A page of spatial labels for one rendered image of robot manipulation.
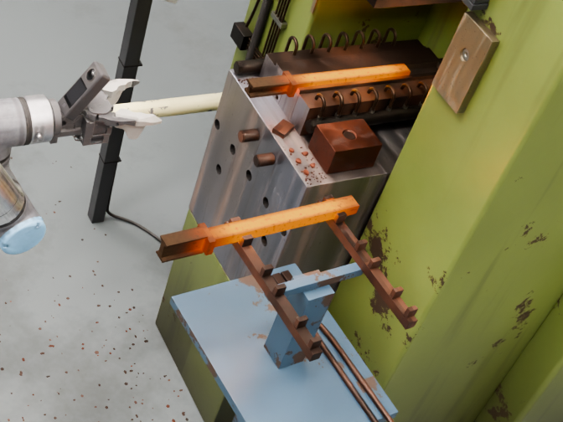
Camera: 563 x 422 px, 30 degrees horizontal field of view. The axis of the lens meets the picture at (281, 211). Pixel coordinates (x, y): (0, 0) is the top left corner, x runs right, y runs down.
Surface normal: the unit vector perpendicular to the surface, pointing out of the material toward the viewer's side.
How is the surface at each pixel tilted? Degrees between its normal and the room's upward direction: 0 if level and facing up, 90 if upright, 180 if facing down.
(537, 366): 90
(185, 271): 90
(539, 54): 90
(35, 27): 0
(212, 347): 0
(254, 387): 0
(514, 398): 90
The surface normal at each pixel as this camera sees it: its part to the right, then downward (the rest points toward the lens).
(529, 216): 0.44, 0.71
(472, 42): -0.86, 0.15
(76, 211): 0.26, -0.69
